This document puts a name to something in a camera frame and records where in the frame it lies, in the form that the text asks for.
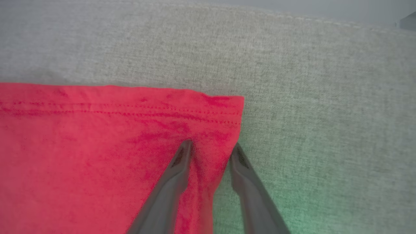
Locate red and white jersey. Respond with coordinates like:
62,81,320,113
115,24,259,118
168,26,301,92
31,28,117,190
0,83,245,234

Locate grey fabric sofa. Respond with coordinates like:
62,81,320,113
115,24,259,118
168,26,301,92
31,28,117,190
0,0,416,234

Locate dark grey post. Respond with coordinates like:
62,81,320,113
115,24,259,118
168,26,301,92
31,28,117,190
398,12,416,32

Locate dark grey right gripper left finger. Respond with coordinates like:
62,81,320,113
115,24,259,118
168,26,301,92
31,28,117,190
126,140,193,234

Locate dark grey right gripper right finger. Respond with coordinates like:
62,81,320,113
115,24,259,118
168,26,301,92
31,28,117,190
229,142,292,234

